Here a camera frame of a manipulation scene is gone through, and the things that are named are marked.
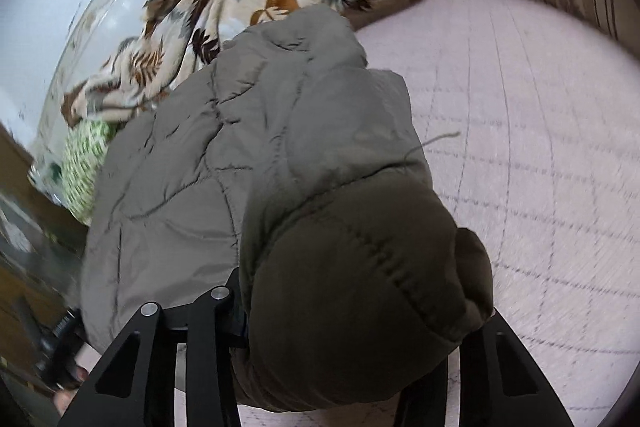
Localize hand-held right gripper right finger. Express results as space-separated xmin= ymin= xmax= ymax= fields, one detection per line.
xmin=395 ymin=307 xmax=576 ymax=427

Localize olive grey puffer jacket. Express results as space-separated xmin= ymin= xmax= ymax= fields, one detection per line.
xmin=79 ymin=3 xmax=496 ymax=413

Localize wooden cabinet with glass door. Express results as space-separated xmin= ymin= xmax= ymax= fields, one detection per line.
xmin=0 ymin=122 xmax=91 ymax=427

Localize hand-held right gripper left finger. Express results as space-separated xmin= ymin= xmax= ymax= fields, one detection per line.
xmin=57 ymin=269 xmax=251 ymax=427

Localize clear plastic bag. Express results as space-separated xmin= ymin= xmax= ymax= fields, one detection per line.
xmin=29 ymin=162 xmax=68 ymax=208

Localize green patterned pillow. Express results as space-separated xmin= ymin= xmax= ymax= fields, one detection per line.
xmin=60 ymin=119 xmax=118 ymax=225

